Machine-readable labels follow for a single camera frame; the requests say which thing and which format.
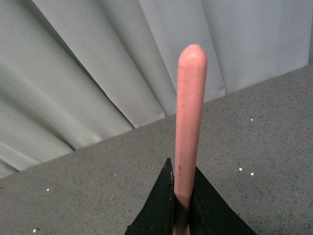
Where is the pink chopstick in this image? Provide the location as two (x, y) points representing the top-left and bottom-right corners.
(173, 44), (207, 235)

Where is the white pleated curtain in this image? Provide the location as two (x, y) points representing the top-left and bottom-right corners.
(0, 0), (313, 177)

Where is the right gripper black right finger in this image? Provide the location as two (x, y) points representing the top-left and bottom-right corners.
(188, 168), (256, 235)

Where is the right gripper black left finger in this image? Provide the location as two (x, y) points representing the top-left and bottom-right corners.
(125, 158), (175, 235)

